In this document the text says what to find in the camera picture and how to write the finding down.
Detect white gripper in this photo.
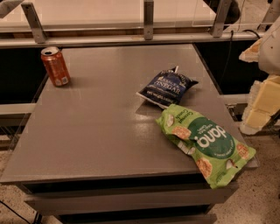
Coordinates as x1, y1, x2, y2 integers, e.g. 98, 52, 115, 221
239, 17, 280, 135

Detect blue chip bag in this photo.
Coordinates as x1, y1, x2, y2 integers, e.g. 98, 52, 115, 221
136, 66, 198, 109

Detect green snack bag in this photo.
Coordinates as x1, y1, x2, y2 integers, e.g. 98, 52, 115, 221
156, 104, 256, 189

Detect orange soda can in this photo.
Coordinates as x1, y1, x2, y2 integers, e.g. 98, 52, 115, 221
41, 46, 71, 87

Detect grey drawer cabinet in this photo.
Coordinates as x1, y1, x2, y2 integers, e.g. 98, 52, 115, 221
0, 43, 260, 224

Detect black cable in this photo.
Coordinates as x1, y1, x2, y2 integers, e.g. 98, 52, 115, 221
220, 29, 262, 86

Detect metal rail frame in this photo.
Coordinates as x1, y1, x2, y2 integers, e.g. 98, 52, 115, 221
0, 0, 280, 49

